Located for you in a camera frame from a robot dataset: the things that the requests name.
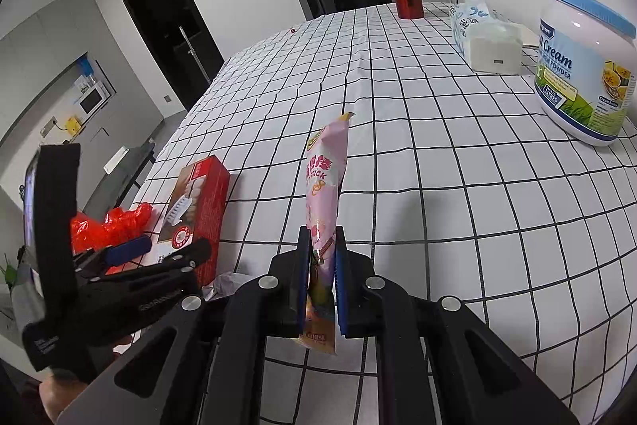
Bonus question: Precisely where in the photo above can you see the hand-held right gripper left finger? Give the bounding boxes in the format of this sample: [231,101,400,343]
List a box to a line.
[57,226,312,425]

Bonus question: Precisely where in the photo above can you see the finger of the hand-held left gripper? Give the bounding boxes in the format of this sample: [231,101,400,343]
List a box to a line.
[74,236,152,276]
[82,238,213,331]

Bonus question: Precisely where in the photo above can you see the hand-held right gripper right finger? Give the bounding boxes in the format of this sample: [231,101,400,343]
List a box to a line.
[334,226,580,425]

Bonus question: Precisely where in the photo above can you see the red plastic bag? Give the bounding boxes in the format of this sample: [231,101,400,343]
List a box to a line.
[70,202,154,276]

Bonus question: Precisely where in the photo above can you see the pink snack wrapper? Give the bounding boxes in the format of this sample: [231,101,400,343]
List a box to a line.
[297,112,356,356]

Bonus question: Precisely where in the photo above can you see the person's left hand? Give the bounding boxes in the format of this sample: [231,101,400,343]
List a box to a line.
[39,372,89,425]

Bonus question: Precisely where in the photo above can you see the crumpled white wrapper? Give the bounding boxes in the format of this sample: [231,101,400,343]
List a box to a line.
[201,272,252,301]

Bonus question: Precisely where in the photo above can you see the red toothpaste box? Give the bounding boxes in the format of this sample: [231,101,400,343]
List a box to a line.
[156,155,231,289]

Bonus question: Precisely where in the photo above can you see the glass coffee table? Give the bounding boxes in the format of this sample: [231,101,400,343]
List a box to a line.
[82,141,156,219]

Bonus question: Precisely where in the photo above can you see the white flat board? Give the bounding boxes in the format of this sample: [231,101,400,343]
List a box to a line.
[102,146,131,174]

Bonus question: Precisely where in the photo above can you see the grey kitchen counter cabinet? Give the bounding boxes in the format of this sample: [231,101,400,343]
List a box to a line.
[0,104,167,227]

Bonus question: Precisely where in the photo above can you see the white microwave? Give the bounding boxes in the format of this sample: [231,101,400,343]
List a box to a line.
[74,82,111,117]

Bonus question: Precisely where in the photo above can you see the checked white tablecloth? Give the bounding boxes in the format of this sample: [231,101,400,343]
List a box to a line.
[80,1,637,425]

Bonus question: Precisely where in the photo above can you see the blue water jug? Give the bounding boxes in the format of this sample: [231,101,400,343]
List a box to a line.
[74,57,98,80]

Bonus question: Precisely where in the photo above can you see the small white box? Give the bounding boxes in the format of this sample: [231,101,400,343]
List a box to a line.
[469,25,523,74]

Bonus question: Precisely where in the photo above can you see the blue white tissue pack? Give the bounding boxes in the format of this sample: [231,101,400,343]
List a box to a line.
[450,0,521,60]

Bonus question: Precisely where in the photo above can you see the milk powder can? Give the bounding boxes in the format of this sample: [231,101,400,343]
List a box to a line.
[534,0,637,148]

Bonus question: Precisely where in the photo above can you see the grey upper wall cabinets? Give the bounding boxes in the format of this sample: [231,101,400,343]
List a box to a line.
[0,0,117,142]

